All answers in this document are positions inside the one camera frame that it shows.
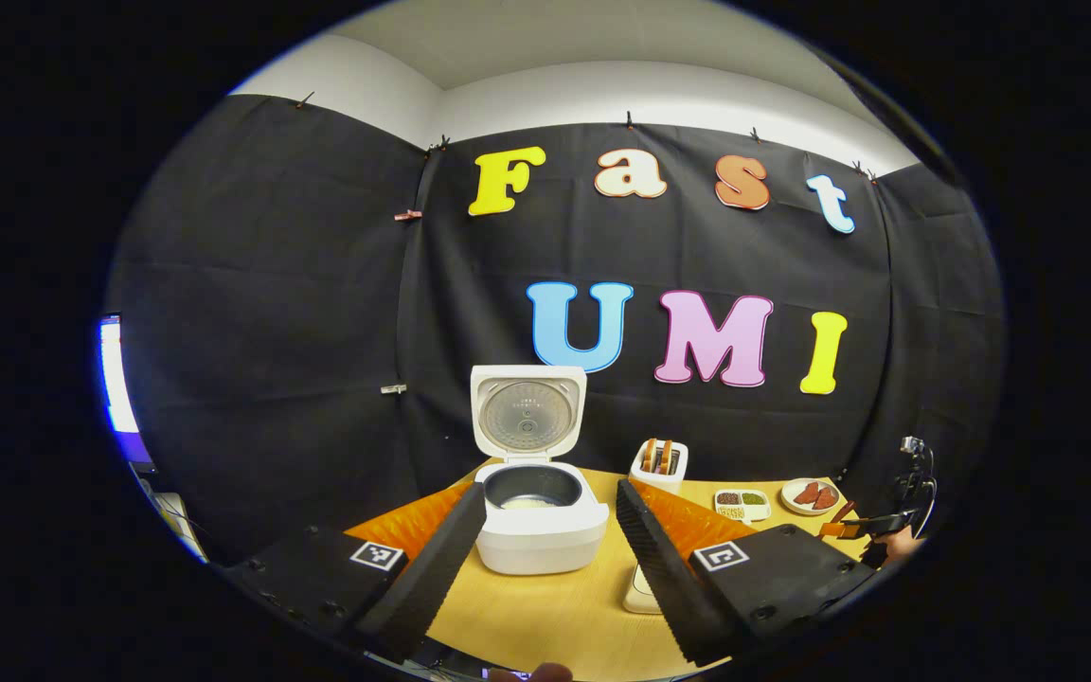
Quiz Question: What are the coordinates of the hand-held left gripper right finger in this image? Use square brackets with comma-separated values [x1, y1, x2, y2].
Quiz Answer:
[615, 478, 878, 666]

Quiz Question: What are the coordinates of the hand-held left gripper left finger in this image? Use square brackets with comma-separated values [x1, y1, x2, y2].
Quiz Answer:
[222, 479, 490, 666]

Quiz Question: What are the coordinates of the clear box of rice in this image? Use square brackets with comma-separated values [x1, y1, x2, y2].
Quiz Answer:
[623, 563, 662, 616]

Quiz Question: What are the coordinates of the white rice cooker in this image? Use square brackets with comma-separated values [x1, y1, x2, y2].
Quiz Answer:
[470, 365, 611, 576]

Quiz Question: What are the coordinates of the white oval plate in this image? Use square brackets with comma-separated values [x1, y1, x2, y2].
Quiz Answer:
[780, 478, 842, 516]

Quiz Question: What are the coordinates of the white toaster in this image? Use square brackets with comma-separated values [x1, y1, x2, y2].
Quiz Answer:
[630, 440, 689, 494]

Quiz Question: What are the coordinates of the white divided dish of beans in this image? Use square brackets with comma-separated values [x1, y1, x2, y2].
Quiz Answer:
[713, 488, 772, 524]

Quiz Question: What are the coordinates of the white furniture piece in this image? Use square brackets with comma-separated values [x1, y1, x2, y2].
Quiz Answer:
[134, 469, 210, 562]

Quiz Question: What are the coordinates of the black backdrop cloth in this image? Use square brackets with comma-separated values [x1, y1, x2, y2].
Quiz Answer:
[105, 93, 1006, 569]

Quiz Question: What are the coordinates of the lit monitor screen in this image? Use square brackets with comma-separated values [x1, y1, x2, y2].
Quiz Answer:
[97, 314, 156, 467]

